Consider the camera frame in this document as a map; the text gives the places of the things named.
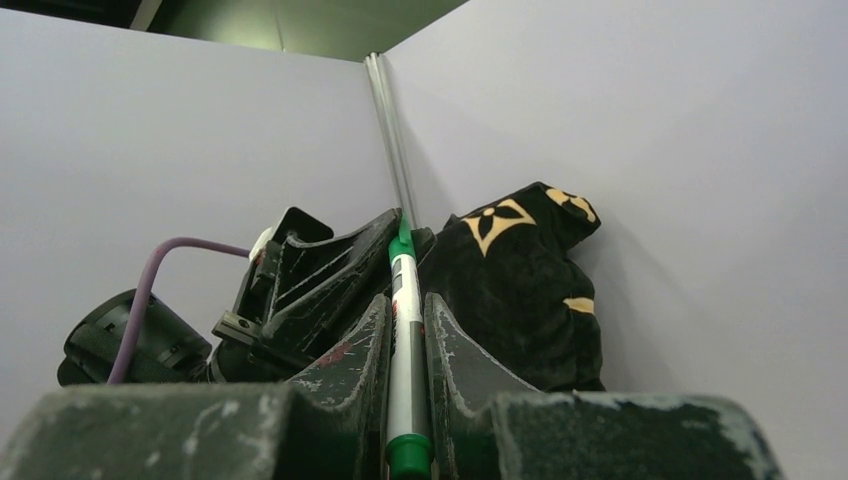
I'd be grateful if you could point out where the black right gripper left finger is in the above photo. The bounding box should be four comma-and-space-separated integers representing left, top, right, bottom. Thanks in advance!
1, 295, 391, 479

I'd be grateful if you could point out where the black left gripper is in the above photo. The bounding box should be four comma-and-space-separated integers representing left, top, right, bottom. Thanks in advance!
210, 207, 437, 381

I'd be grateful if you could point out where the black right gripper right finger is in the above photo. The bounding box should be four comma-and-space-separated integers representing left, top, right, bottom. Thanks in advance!
424, 294, 782, 479

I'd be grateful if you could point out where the green white marker pen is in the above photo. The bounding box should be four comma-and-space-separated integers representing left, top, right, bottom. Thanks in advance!
384, 255, 433, 479

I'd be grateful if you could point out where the green marker cap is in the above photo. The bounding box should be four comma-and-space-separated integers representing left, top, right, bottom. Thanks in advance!
388, 214, 416, 262

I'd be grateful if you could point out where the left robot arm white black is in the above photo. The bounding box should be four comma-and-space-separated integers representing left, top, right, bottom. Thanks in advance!
57, 207, 436, 386

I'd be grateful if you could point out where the black floral blanket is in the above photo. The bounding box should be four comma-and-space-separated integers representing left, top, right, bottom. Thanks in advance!
418, 182, 604, 392

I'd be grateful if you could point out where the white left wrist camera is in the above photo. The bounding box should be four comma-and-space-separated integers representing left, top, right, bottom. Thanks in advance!
248, 227, 274, 262

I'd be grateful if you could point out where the aluminium frame rail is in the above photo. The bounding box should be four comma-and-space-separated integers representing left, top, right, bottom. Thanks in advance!
364, 52, 419, 228

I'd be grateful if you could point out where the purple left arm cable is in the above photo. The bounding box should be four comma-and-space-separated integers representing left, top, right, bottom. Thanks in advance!
105, 237, 252, 387

